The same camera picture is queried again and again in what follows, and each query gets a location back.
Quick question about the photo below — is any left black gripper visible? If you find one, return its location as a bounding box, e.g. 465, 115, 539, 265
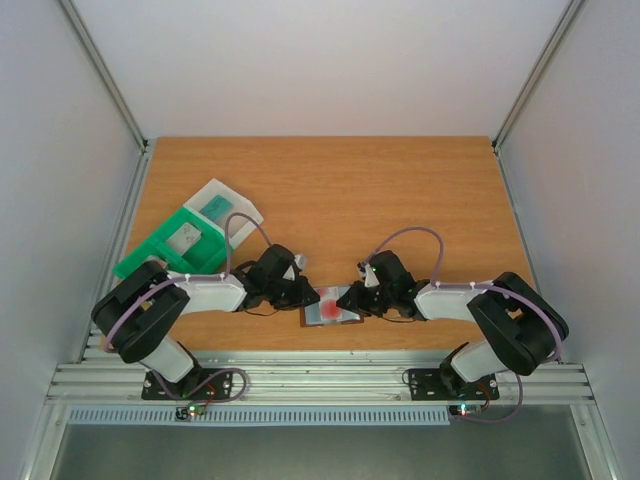
266, 277, 321, 311

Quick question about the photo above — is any red spotted card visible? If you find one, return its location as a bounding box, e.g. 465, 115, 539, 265
305, 285, 357, 325

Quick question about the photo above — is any white patterned credit card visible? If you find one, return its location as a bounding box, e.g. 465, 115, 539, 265
166, 222, 202, 256

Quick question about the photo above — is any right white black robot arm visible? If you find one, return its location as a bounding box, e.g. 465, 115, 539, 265
337, 250, 569, 400

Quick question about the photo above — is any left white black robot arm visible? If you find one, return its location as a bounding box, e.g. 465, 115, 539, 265
91, 244, 320, 398

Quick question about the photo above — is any teal card in bin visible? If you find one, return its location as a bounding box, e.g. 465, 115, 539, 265
200, 195, 233, 222

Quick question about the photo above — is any green plastic compartment tray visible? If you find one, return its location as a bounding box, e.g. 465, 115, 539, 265
113, 207, 227, 279

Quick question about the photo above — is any white translucent plastic bin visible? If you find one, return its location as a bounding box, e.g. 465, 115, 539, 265
183, 179, 264, 249

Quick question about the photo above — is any right controller board with leds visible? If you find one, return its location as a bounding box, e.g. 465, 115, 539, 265
449, 403, 489, 418

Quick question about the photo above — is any controller board with leds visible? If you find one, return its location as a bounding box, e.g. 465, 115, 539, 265
174, 405, 207, 421
449, 403, 489, 418

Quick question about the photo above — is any left controller board with leds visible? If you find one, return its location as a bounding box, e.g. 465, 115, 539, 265
174, 405, 207, 421

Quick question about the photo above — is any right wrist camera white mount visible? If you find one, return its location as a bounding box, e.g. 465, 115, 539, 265
357, 262, 379, 288

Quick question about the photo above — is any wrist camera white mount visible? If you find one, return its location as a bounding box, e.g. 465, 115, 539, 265
357, 262, 379, 288
294, 254, 308, 271

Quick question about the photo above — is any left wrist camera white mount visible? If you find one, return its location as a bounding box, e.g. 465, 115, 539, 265
294, 254, 308, 271

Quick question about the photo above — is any aluminium frame rail front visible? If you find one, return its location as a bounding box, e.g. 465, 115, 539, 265
45, 348, 595, 406

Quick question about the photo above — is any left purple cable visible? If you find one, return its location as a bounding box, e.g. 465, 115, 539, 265
104, 212, 274, 404

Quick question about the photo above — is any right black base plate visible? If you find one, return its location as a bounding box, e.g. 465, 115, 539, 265
401, 368, 500, 401

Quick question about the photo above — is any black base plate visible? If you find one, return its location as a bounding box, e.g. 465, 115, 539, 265
141, 368, 239, 401
401, 368, 500, 401

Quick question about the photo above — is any grey slotted cable duct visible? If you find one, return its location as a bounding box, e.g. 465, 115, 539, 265
68, 405, 450, 427

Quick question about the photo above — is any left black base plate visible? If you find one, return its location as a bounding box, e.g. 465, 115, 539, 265
141, 368, 239, 401

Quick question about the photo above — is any left aluminium corner post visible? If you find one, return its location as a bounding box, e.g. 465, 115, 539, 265
56, 0, 148, 153

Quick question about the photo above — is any aluminium corner post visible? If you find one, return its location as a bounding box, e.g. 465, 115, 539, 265
56, 0, 148, 153
492, 0, 587, 156

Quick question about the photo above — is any right aluminium corner post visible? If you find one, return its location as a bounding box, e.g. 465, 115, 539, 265
492, 0, 587, 156

